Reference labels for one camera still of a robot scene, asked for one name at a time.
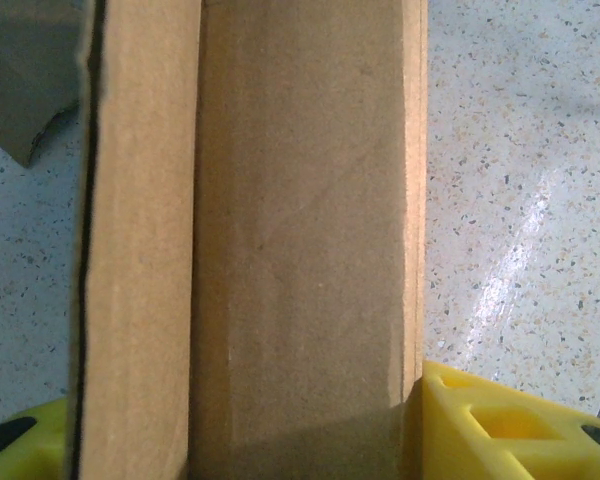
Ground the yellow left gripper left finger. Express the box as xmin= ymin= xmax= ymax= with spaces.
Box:
xmin=0 ymin=396 xmax=71 ymax=480

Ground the brown cardboard mailer box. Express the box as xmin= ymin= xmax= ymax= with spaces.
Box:
xmin=67 ymin=0 xmax=430 ymax=480

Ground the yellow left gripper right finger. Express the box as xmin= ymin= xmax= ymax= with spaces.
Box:
xmin=421 ymin=359 xmax=600 ymax=480

